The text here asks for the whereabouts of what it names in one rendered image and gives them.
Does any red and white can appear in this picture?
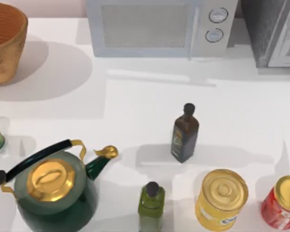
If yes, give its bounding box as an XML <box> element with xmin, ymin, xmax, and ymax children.
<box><xmin>261</xmin><ymin>174</ymin><xmax>290</xmax><ymax>230</ymax></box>

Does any microwave knob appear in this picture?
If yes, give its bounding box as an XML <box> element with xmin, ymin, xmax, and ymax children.
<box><xmin>208</xmin><ymin>7</ymin><xmax>229</xmax><ymax>24</ymax></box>
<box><xmin>205</xmin><ymin>27</ymin><xmax>224</xmax><ymax>44</ymax></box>

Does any dark brown bottle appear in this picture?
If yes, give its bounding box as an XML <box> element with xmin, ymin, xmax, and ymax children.
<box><xmin>170</xmin><ymin>102</ymin><xmax>200</xmax><ymax>164</ymax></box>

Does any green bottle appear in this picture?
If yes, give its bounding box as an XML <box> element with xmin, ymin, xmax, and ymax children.
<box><xmin>137</xmin><ymin>181</ymin><xmax>166</xmax><ymax>232</ymax></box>

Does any green and gold kettle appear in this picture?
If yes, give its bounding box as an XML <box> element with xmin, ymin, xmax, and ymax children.
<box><xmin>0</xmin><ymin>139</ymin><xmax>119</xmax><ymax>232</ymax></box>

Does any pale microwave oven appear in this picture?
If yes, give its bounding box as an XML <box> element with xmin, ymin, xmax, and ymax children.
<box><xmin>85</xmin><ymin>0</ymin><xmax>239</xmax><ymax>61</ymax></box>

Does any microwave door handle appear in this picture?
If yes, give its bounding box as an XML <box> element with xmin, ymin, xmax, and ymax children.
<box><xmin>188</xmin><ymin>6</ymin><xmax>200</xmax><ymax>61</ymax></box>

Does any brown woven basket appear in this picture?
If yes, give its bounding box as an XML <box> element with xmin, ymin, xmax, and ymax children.
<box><xmin>0</xmin><ymin>1</ymin><xmax>29</xmax><ymax>86</ymax></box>

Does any grey cabinet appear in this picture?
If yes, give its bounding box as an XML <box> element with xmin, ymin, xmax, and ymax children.
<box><xmin>240</xmin><ymin>0</ymin><xmax>290</xmax><ymax>69</ymax></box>

